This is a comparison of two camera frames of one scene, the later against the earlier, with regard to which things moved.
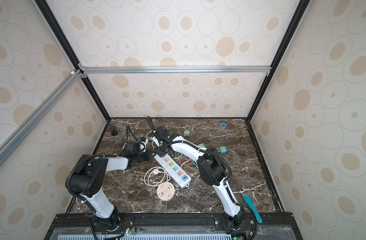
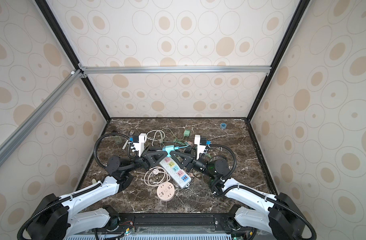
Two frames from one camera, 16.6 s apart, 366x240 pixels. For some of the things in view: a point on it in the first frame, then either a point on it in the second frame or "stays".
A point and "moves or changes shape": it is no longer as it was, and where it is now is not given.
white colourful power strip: (181, 178) stays
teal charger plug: (223, 149) moves or changes shape
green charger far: (187, 133) stays
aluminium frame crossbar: (177, 69) stays
